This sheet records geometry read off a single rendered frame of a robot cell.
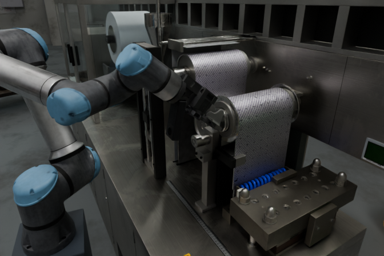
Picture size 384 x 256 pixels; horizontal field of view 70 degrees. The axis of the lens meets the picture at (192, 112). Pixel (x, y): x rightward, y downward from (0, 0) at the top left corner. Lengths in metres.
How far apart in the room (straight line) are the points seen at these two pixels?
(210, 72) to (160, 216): 0.54
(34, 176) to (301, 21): 0.97
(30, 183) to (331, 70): 0.95
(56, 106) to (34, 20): 11.61
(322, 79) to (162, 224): 0.71
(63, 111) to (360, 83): 0.79
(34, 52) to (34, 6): 11.21
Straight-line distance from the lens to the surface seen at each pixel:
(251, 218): 0.83
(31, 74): 0.70
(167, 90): 0.66
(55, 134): 0.95
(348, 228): 1.10
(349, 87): 0.95
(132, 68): 0.61
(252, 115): 0.84
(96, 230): 2.33
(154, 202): 1.07
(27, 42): 0.96
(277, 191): 0.95
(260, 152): 0.93
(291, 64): 1.06
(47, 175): 0.90
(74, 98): 0.59
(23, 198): 0.89
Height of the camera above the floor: 1.59
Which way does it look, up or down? 22 degrees down
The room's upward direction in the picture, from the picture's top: straight up
